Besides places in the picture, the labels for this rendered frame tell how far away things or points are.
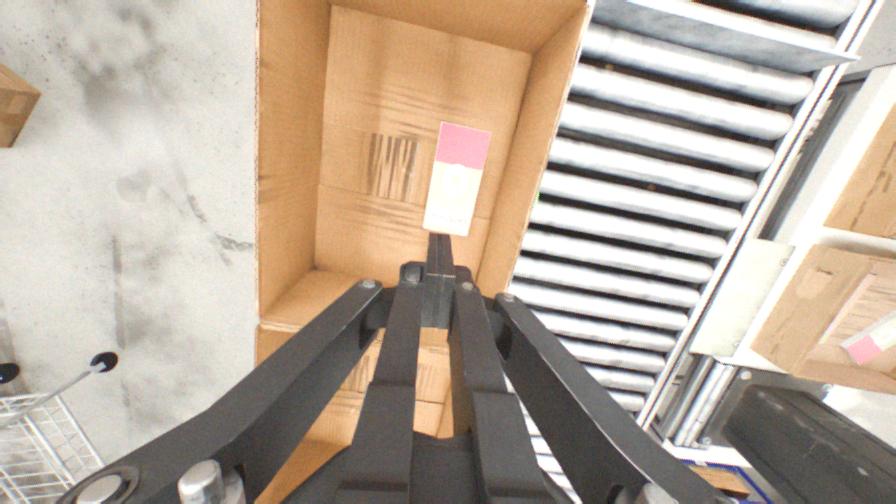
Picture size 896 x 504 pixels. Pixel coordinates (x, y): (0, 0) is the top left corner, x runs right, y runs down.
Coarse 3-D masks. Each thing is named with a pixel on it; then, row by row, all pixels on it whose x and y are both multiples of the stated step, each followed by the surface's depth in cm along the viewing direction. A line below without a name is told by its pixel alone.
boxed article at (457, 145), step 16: (448, 128) 44; (464, 128) 44; (448, 144) 45; (464, 144) 45; (480, 144) 45; (448, 160) 45; (464, 160) 45; (480, 160) 45; (432, 176) 46; (448, 176) 46; (464, 176) 46; (480, 176) 46; (432, 192) 47; (448, 192) 47; (464, 192) 47; (432, 208) 48; (448, 208) 48; (464, 208) 48; (432, 224) 48; (448, 224) 48; (464, 224) 49
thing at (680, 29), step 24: (600, 0) 49; (624, 0) 47; (624, 24) 54; (648, 24) 53; (672, 24) 51; (696, 24) 50; (720, 24) 49; (696, 48) 57; (720, 48) 55; (744, 48) 54; (768, 48) 52; (792, 48) 51; (816, 48) 50; (792, 72) 59
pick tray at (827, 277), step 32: (832, 256) 64; (864, 256) 60; (800, 288) 68; (832, 288) 63; (768, 320) 73; (800, 320) 67; (832, 320) 62; (864, 320) 73; (768, 352) 72; (800, 352) 66; (832, 352) 76; (832, 384) 68; (864, 384) 70
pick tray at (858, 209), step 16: (880, 128) 60; (880, 144) 59; (864, 160) 61; (880, 160) 59; (864, 176) 61; (880, 176) 59; (848, 192) 63; (864, 192) 61; (880, 192) 59; (832, 208) 65; (848, 208) 62; (864, 208) 60; (880, 208) 58; (832, 224) 65; (848, 224) 62; (864, 224) 60; (880, 224) 58
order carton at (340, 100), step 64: (256, 0) 27; (320, 0) 37; (384, 0) 36; (448, 0) 33; (512, 0) 30; (576, 0) 27; (256, 64) 28; (320, 64) 41; (384, 64) 42; (448, 64) 43; (512, 64) 43; (256, 128) 30; (320, 128) 44; (384, 128) 45; (512, 128) 45; (256, 192) 32; (320, 192) 48; (384, 192) 48; (512, 192) 41; (256, 256) 34; (320, 256) 51; (384, 256) 51; (512, 256) 36
